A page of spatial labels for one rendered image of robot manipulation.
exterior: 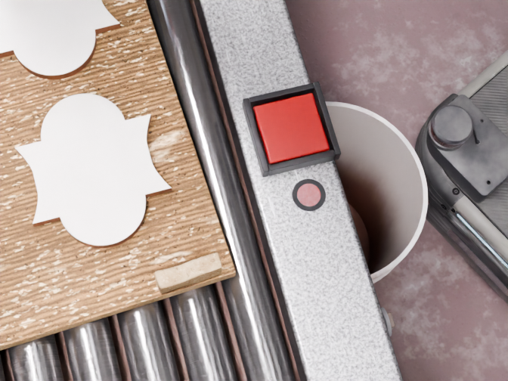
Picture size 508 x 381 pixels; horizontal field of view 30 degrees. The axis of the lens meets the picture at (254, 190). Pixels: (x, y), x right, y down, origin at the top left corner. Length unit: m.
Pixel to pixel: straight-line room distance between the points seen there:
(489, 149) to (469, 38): 0.45
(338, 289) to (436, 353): 0.97
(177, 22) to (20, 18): 0.15
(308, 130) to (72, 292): 0.26
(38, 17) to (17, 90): 0.07
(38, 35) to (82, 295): 0.25
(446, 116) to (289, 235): 0.76
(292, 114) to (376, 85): 1.06
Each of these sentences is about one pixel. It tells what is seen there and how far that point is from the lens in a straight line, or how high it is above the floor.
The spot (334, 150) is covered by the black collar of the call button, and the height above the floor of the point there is 0.93.
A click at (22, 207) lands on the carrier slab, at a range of 0.88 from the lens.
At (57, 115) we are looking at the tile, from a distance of 0.89.
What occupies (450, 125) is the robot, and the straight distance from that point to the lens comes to 1.60.
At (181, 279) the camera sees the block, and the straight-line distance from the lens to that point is 0.82.
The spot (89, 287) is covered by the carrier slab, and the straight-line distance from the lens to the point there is 0.85.
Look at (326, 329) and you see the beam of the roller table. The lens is 0.87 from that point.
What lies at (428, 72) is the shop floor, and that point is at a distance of 1.99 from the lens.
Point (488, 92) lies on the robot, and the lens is 1.74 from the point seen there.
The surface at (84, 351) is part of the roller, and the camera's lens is 0.86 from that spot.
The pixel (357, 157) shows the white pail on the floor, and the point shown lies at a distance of 1.67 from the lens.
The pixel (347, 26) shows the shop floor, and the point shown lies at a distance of 2.01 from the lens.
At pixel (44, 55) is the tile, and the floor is 0.95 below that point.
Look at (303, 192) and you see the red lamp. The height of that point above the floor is 0.92.
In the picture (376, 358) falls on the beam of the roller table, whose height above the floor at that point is 0.92.
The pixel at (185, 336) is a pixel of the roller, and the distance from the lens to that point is 0.86.
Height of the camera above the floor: 1.76
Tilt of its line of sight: 73 degrees down
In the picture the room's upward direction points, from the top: 11 degrees clockwise
